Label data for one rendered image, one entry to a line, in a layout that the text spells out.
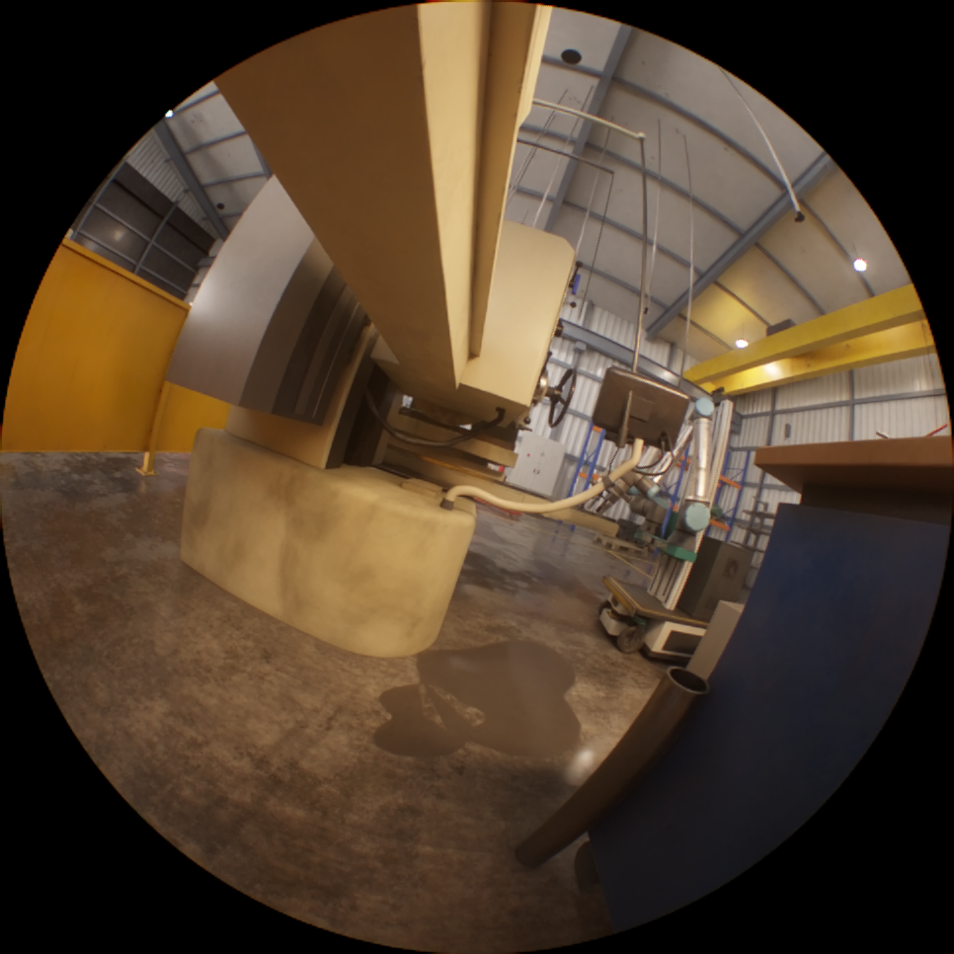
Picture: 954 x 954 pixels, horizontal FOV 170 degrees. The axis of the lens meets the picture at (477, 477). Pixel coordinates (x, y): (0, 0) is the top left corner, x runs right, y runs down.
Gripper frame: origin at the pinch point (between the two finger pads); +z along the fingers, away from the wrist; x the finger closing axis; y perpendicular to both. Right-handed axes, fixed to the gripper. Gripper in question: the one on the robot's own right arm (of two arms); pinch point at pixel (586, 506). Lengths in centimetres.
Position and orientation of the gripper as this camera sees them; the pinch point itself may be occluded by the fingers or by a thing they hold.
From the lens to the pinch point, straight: 220.5
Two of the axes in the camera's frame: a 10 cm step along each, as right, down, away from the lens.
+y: 7.4, 6.7, 0.3
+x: -0.9, 0.6, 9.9
